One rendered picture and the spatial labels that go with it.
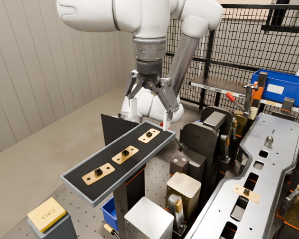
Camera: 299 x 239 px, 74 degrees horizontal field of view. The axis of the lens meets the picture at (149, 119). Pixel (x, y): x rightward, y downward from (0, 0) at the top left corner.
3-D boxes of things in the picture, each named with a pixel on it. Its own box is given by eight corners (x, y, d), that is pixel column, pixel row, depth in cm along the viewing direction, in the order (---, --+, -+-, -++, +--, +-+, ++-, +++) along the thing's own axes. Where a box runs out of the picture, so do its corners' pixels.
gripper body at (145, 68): (129, 58, 56) (130, 88, 61) (154, 62, 52) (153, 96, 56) (145, 53, 61) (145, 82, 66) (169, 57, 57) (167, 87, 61)
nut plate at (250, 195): (260, 196, 68) (261, 193, 67) (257, 203, 65) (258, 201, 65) (235, 184, 72) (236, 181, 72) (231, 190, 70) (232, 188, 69)
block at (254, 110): (240, 161, 125) (256, 110, 107) (235, 159, 127) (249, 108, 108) (242, 158, 128) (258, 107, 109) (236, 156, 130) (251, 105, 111)
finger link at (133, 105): (131, 100, 66) (129, 99, 66) (132, 118, 70) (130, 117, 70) (136, 96, 68) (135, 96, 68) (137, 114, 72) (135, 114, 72)
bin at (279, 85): (299, 106, 118) (308, 86, 111) (247, 92, 136) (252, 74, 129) (304, 98, 128) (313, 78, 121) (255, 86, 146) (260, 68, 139)
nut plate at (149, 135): (146, 143, 67) (146, 141, 66) (137, 139, 68) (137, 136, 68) (160, 132, 72) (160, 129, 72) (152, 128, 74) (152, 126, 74)
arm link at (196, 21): (149, 109, 146) (178, 118, 146) (145, 122, 133) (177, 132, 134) (186, -13, 99) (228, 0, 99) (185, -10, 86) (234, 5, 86)
